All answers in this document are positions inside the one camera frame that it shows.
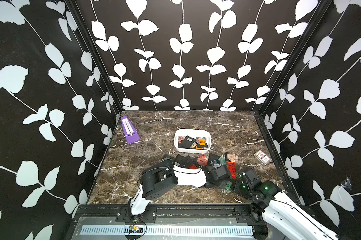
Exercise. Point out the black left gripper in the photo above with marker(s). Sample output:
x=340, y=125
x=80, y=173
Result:
x=223, y=185

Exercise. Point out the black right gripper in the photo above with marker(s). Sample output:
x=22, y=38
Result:
x=245, y=176

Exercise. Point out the black green tea bag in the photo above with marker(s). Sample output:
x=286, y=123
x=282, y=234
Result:
x=228, y=187

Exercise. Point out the shiny red tea bag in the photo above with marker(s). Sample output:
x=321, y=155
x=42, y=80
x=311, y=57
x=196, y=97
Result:
x=231, y=167

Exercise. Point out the orange label tea bag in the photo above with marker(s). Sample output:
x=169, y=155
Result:
x=201, y=144

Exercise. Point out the red label tea bag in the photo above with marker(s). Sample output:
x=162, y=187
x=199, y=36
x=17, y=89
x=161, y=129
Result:
x=180, y=139

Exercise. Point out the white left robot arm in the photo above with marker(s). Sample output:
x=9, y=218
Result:
x=157, y=180

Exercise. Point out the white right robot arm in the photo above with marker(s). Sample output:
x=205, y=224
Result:
x=272, y=206

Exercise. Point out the green jasmine tea bag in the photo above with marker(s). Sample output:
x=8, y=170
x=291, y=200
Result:
x=222, y=160

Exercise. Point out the black tea bag barcode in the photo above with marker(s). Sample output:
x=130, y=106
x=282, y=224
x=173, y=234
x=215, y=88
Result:
x=213, y=160

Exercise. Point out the pink red tea bag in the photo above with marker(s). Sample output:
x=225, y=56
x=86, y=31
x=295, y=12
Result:
x=202, y=160

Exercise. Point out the beige tea bag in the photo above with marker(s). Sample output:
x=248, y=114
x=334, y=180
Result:
x=231, y=157

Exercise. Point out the orange red foil tea bag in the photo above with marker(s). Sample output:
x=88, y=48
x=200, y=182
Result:
x=193, y=167

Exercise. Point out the playing card box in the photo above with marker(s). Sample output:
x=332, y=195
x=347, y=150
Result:
x=263, y=157

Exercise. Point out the large black tea bag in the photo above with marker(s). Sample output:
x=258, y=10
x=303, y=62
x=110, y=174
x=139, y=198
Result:
x=183, y=161

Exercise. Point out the white storage box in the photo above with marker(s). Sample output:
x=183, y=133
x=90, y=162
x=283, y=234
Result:
x=194, y=134

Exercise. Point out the purple metronome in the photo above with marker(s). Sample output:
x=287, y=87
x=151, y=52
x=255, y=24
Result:
x=130, y=132

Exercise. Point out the white cable duct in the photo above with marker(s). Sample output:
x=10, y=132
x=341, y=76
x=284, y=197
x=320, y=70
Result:
x=178, y=231

